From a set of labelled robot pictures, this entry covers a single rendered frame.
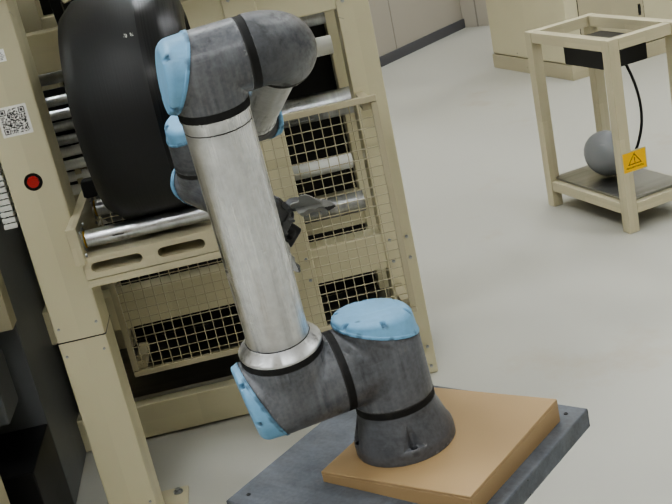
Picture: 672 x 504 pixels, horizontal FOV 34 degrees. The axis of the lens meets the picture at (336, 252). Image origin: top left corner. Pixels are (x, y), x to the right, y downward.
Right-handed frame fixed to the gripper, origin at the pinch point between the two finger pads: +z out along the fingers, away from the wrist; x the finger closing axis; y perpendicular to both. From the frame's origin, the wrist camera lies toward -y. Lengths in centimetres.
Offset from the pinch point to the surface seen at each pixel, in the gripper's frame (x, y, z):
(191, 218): -3, -33, -59
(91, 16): 26, 7, -82
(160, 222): -8, -29, -64
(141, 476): -70, -74, -65
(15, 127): -4, -3, -97
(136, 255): -18, -34, -70
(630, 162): 111, -227, -37
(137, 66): 20, 2, -66
